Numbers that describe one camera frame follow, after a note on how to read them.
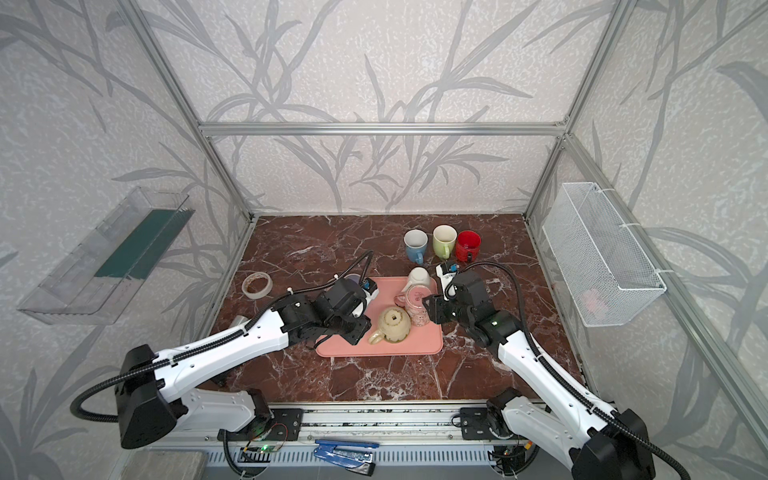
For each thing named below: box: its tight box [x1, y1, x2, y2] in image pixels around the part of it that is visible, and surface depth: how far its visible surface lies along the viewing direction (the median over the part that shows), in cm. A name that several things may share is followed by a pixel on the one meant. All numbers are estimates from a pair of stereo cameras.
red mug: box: [455, 230, 482, 262], surface depth 105 cm
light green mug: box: [432, 224, 458, 260], surface depth 104 cm
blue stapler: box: [313, 439, 380, 477], surface depth 69 cm
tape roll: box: [242, 271, 273, 299], surface depth 101 cm
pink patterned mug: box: [394, 284, 432, 327], surface depth 87 cm
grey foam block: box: [120, 449, 208, 480], surface depth 68 cm
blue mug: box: [404, 229, 428, 265], surface depth 101 cm
